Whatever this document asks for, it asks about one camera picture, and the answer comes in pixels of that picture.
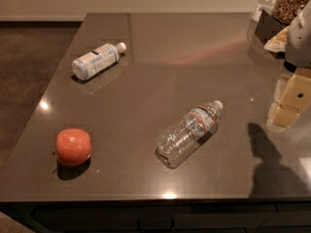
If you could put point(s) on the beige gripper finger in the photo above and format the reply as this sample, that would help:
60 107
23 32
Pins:
291 98

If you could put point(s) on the blue labelled plastic bottle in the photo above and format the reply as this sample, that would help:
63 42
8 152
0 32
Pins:
95 61

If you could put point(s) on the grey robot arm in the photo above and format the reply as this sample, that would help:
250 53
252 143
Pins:
298 46

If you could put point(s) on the clear water bottle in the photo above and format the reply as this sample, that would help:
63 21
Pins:
179 141

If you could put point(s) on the small clear bottle background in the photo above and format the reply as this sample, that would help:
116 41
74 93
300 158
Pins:
262 5

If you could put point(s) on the wrapped snack packet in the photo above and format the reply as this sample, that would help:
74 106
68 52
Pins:
278 42

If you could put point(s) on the black snack tray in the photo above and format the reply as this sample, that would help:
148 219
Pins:
266 29

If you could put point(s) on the jar of brown nuts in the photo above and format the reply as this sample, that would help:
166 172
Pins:
286 10

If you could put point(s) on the red apple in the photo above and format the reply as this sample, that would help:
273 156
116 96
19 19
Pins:
73 147

